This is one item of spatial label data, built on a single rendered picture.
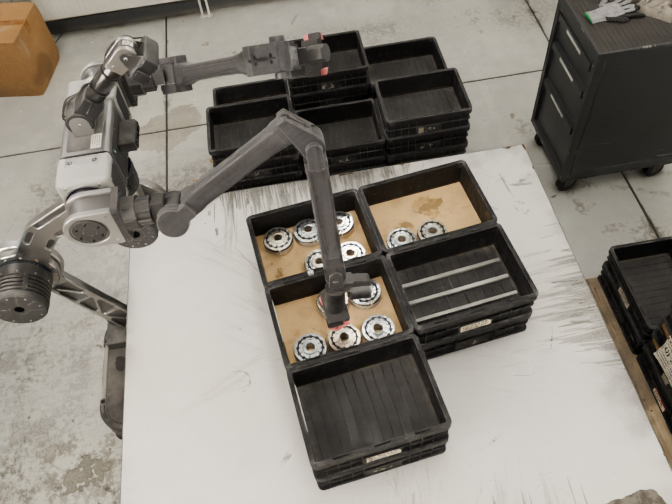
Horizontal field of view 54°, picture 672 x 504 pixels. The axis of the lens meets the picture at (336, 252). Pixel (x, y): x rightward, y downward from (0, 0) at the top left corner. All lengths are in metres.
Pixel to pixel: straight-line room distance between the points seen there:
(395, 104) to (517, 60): 1.28
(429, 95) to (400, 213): 1.07
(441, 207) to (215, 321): 0.89
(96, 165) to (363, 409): 1.00
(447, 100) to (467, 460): 1.81
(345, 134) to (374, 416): 1.68
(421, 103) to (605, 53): 0.85
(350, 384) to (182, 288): 0.77
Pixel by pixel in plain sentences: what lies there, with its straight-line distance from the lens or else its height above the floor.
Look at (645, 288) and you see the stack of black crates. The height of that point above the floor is 0.27.
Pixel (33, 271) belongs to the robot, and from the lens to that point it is 2.38.
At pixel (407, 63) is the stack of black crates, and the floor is 0.38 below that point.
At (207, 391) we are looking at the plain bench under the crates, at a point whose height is 0.70.
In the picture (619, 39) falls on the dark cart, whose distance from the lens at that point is 3.12.
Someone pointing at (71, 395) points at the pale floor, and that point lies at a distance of 3.22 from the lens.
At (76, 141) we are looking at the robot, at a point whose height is 1.53.
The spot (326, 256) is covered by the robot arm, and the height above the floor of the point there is 1.27.
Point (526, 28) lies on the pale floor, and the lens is 4.59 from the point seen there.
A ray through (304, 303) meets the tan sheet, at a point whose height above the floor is 0.83.
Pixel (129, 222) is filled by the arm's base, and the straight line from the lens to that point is 1.65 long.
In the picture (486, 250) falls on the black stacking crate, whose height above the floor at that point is 0.83.
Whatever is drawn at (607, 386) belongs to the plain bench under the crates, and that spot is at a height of 0.70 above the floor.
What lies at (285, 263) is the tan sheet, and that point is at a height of 0.83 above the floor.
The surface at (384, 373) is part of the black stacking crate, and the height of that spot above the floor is 0.83.
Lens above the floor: 2.66
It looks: 54 degrees down
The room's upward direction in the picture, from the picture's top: 7 degrees counter-clockwise
